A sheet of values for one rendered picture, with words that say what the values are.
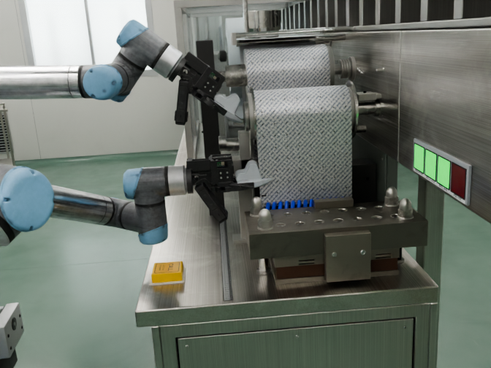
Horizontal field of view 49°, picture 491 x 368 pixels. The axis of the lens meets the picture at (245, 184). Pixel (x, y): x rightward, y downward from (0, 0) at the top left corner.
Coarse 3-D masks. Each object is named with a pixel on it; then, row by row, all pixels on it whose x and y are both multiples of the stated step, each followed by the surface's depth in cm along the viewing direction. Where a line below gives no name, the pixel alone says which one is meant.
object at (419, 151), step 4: (416, 148) 111; (420, 148) 109; (416, 152) 111; (420, 152) 109; (416, 156) 111; (420, 156) 109; (416, 160) 111; (420, 160) 109; (416, 164) 111; (420, 164) 109; (416, 168) 112; (420, 168) 110
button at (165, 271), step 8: (160, 264) 130; (168, 264) 129; (176, 264) 129; (152, 272) 126; (160, 272) 125; (168, 272) 125; (176, 272) 125; (152, 280) 125; (160, 280) 125; (168, 280) 125; (176, 280) 125
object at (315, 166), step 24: (264, 144) 131; (288, 144) 132; (312, 144) 132; (336, 144) 133; (264, 168) 133; (288, 168) 133; (312, 168) 134; (336, 168) 134; (264, 192) 135; (288, 192) 135; (312, 192) 136; (336, 192) 136
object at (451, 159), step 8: (416, 144) 111; (424, 144) 107; (424, 152) 107; (432, 152) 103; (440, 152) 100; (424, 160) 107; (448, 160) 96; (456, 160) 93; (424, 168) 108; (464, 168) 90; (424, 176) 108; (440, 184) 100; (448, 192) 97; (464, 192) 91; (464, 200) 91
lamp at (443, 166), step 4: (440, 160) 100; (444, 160) 98; (440, 164) 100; (444, 164) 98; (448, 164) 96; (440, 168) 100; (444, 168) 98; (448, 168) 96; (440, 172) 100; (444, 172) 98; (448, 172) 96; (440, 176) 100; (444, 176) 98; (448, 176) 97; (440, 180) 100; (444, 180) 98; (448, 180) 97; (444, 184) 98; (448, 184) 97
